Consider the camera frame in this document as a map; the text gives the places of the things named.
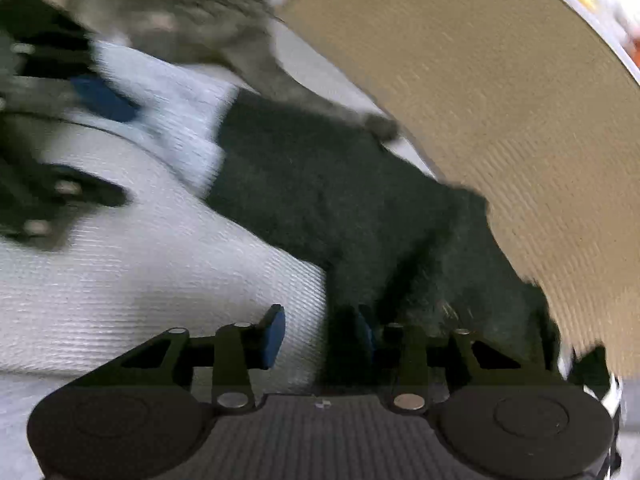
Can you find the grey textured sofa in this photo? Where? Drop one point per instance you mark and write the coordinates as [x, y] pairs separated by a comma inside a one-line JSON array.
[[150, 270]]

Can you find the black fuzzy sweater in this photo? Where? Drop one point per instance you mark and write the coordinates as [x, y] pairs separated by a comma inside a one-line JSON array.
[[350, 210]]

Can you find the grey tabby cat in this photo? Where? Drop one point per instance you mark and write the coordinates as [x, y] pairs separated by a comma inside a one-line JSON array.
[[175, 10]]

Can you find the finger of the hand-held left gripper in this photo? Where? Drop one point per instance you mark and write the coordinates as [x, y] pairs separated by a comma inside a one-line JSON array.
[[107, 100], [60, 205]]

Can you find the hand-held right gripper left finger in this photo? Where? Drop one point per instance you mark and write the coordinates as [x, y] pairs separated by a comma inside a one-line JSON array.
[[274, 335]]

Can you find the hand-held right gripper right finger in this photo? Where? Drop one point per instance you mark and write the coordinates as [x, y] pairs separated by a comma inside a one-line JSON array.
[[366, 337]]

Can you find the woven beige cushion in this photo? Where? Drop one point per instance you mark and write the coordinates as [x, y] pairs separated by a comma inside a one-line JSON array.
[[500, 110]]

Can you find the light grey fleece garment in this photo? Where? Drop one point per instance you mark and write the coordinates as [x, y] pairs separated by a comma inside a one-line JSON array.
[[165, 110]]

